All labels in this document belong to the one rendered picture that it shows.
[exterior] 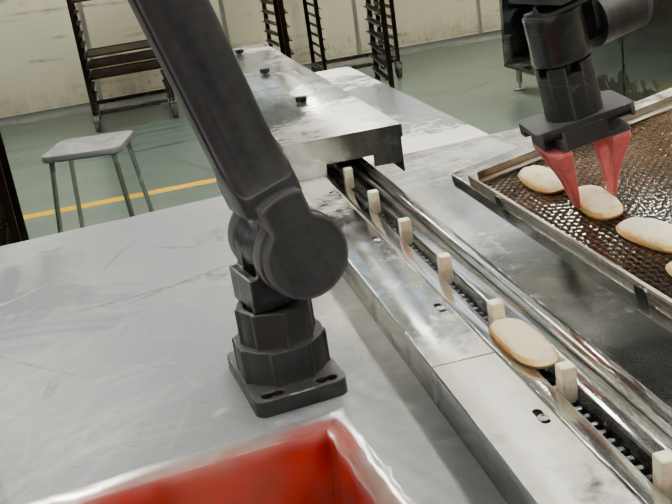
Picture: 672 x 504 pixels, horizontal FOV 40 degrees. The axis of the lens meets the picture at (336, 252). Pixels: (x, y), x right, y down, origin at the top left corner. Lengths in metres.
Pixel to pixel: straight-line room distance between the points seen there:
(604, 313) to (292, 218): 0.34
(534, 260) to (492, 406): 0.40
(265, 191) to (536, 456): 0.31
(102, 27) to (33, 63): 0.61
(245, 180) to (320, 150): 0.59
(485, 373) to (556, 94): 0.31
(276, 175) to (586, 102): 0.33
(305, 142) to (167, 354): 0.48
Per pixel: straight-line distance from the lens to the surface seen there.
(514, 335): 0.82
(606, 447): 0.69
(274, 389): 0.84
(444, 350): 0.80
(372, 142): 1.38
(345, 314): 1.00
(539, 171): 1.11
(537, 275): 1.05
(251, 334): 0.84
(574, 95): 0.95
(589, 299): 0.98
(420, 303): 0.90
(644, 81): 4.69
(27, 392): 0.99
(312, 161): 1.37
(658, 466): 0.64
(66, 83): 7.93
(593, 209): 0.98
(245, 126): 0.78
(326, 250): 0.80
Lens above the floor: 1.22
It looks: 20 degrees down
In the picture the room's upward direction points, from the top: 8 degrees counter-clockwise
